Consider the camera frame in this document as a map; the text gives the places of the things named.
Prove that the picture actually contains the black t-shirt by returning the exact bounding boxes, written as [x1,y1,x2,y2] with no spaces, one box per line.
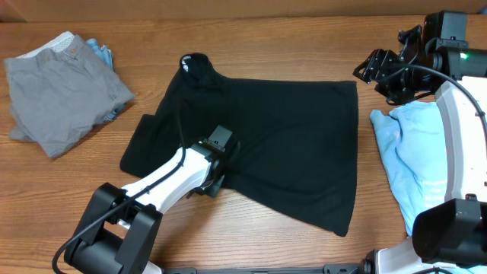
[119,53,358,237]

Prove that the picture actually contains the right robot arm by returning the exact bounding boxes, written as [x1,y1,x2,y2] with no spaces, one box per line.
[354,11,486,273]

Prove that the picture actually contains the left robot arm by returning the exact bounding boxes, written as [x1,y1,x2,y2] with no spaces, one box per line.
[56,126,239,274]

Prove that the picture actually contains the light blue t-shirt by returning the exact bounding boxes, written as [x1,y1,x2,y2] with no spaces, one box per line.
[369,100,487,274]

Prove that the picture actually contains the folded blue garment under shorts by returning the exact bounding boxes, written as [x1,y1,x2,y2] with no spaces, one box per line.
[87,38,126,122]

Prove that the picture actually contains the folded grey shorts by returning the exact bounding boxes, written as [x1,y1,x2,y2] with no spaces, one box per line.
[4,31,134,158]

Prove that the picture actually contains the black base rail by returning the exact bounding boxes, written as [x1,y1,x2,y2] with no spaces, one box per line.
[163,263,360,274]

